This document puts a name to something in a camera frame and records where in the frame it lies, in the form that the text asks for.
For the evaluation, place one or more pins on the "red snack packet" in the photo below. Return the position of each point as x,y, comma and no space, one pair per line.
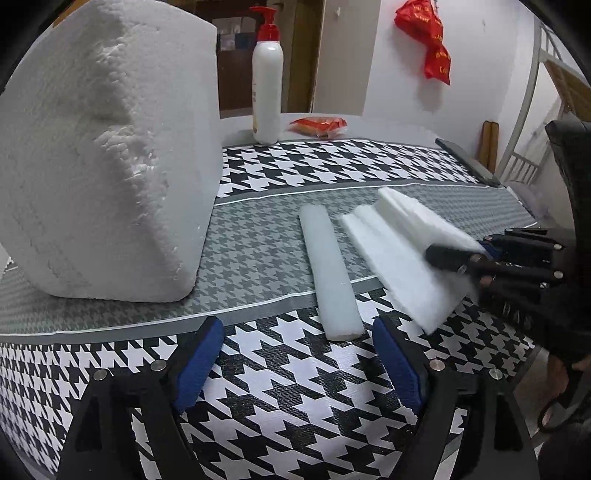
319,127

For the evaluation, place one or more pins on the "red hanging plastic bags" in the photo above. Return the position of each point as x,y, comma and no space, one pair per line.
420,20

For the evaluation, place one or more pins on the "side wooden door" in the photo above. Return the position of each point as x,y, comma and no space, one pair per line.
302,45

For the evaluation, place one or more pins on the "dark brown entrance door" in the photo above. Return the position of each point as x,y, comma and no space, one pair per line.
237,27

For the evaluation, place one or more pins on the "white foam strip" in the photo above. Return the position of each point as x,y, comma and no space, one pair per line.
337,308

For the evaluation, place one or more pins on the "white styrofoam box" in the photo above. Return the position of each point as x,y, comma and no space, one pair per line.
110,153

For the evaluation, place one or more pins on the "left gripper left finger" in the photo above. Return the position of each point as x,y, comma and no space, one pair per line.
100,443

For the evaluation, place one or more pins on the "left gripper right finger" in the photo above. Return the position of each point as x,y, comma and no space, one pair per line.
495,443

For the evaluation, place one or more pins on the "white pump lotion bottle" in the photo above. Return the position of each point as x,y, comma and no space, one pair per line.
267,79

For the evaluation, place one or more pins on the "person's right hand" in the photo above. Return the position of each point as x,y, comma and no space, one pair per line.
569,388

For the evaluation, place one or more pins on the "wooden sticks against wall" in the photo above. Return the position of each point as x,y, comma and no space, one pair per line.
488,148

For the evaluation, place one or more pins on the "metal bunk bed frame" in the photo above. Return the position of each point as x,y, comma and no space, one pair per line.
542,66

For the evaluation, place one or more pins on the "houndstooth table mat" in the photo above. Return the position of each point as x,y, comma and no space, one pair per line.
281,402

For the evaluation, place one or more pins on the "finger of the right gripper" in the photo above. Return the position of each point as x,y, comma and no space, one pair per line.
479,265
522,242

